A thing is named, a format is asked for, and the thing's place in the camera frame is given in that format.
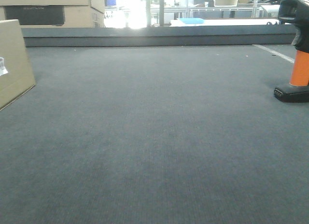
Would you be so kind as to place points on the white tape strip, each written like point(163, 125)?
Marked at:
point(273, 52)

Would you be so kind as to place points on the black orange barcode scanner gun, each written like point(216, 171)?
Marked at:
point(296, 12)

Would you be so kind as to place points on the small brown cardboard package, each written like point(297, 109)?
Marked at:
point(16, 74)

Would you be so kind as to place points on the grey felt table edge rail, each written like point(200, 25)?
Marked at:
point(159, 36)

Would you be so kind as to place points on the blue flat tray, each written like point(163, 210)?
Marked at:
point(192, 21)

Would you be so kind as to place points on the dark vertical post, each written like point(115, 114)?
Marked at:
point(161, 12)

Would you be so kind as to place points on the white background table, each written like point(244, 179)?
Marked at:
point(229, 22)

